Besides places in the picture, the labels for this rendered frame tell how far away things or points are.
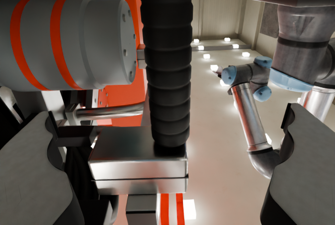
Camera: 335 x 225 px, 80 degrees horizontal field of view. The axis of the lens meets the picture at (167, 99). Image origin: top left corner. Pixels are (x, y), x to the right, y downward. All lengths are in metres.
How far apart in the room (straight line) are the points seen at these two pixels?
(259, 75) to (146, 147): 0.80
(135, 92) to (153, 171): 0.63
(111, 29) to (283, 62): 0.47
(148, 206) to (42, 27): 0.24
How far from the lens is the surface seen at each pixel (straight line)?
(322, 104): 0.80
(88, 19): 0.29
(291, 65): 0.62
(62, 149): 0.43
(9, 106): 0.49
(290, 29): 0.60
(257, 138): 0.86
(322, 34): 0.61
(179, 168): 0.19
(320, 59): 0.65
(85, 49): 0.29
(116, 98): 0.84
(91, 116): 0.44
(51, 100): 0.41
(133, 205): 0.22
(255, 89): 0.99
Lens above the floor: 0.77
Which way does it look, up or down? 30 degrees up
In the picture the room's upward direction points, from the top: 178 degrees clockwise
